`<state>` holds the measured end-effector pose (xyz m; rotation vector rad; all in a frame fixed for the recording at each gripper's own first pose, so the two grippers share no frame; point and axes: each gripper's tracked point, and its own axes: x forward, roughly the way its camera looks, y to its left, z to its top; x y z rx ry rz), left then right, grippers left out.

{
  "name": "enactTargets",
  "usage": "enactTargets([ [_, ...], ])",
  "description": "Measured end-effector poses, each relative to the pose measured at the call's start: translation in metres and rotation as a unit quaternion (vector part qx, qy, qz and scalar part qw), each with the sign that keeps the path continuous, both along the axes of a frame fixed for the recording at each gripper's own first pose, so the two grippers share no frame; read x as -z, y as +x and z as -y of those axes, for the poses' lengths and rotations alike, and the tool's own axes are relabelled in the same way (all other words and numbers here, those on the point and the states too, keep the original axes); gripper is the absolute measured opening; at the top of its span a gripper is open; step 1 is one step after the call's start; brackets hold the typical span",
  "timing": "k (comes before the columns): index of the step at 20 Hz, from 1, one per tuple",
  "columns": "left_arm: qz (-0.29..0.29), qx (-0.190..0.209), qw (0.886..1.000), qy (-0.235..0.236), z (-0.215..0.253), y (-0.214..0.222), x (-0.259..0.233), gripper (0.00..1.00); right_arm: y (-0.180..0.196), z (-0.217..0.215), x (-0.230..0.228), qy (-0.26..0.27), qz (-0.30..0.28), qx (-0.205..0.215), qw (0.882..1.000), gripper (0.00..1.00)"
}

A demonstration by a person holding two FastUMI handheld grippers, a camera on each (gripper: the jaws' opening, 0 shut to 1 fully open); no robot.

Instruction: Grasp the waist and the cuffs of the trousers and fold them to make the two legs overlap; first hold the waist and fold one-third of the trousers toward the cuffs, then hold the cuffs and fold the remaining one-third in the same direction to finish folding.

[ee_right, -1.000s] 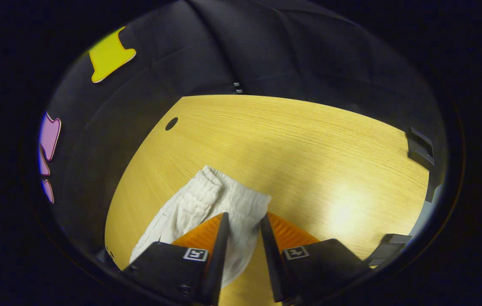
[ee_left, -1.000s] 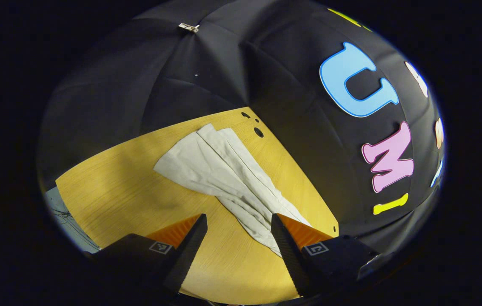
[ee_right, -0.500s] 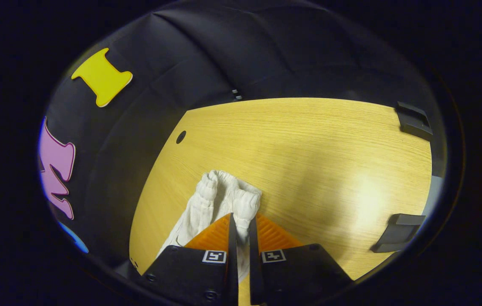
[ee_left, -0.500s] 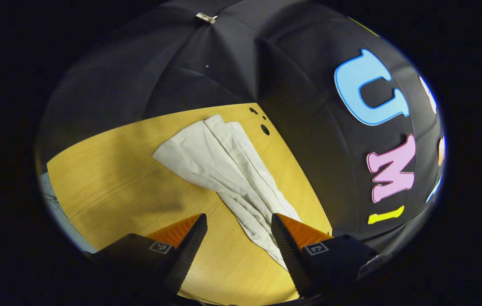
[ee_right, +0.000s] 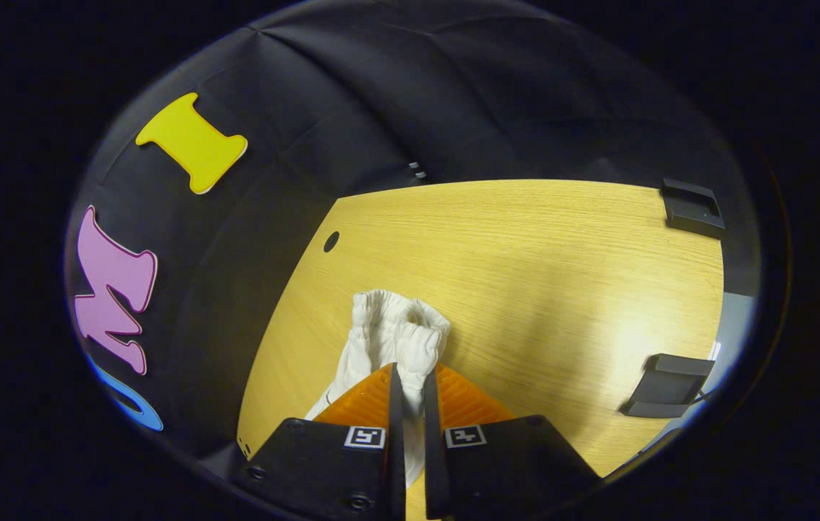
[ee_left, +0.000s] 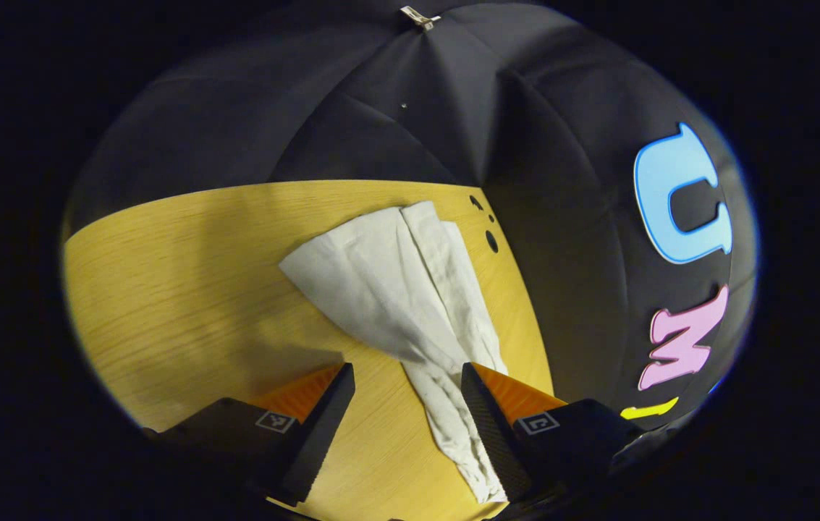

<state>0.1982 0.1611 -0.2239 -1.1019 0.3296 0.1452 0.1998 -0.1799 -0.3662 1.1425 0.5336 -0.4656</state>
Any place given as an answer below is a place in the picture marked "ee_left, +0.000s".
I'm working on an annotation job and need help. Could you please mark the white jeans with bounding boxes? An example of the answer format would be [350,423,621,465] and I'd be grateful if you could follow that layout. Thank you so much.
[279,200,512,505]

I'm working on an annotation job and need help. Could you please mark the silver cloth clip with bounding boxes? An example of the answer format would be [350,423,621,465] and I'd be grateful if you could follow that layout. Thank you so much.
[400,6,442,31]

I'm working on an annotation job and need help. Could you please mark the black backdrop cloth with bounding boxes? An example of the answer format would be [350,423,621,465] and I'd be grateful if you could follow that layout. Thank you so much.
[62,0,759,435]

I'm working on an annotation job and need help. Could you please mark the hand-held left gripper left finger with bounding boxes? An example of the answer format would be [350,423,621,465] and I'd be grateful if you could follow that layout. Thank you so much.
[143,362,357,507]

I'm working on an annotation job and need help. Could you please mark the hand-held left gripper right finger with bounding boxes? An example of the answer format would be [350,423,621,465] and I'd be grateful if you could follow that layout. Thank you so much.
[460,362,647,505]

